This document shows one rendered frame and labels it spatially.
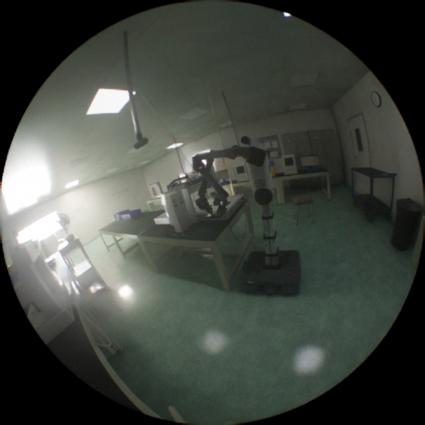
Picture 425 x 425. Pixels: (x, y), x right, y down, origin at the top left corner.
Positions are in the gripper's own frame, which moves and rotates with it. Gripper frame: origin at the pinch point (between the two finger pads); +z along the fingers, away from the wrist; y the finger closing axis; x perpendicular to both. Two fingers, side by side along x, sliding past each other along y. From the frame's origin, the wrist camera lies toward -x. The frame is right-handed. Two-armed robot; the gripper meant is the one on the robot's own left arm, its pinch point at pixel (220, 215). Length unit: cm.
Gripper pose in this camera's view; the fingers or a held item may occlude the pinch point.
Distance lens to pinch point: 152.0
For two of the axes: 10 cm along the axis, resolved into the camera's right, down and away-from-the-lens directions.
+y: -5.2, 4.0, -7.6
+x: 8.4, 4.2, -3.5
